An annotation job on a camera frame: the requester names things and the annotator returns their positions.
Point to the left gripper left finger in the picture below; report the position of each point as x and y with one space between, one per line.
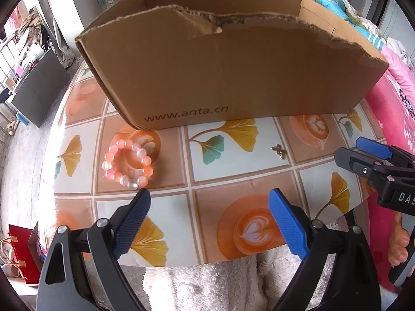
63 284

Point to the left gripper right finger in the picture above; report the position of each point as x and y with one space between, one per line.
353 282

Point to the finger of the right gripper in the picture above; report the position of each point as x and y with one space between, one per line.
394 155
359 164

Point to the gold clover earring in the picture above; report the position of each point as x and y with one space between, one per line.
279 150

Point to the pink floral quilt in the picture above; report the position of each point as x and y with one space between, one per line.
392 103

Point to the red gift bag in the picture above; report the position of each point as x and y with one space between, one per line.
26 263

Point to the white fluffy towel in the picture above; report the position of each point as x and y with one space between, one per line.
251 283

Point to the ginkgo pattern tablecloth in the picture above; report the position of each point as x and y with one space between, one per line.
210 182

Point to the blue floral pillow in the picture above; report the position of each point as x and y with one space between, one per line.
346 11

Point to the grey cabinet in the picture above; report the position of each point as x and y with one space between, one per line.
38 91

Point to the brown cardboard box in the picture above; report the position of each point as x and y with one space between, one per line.
167 63

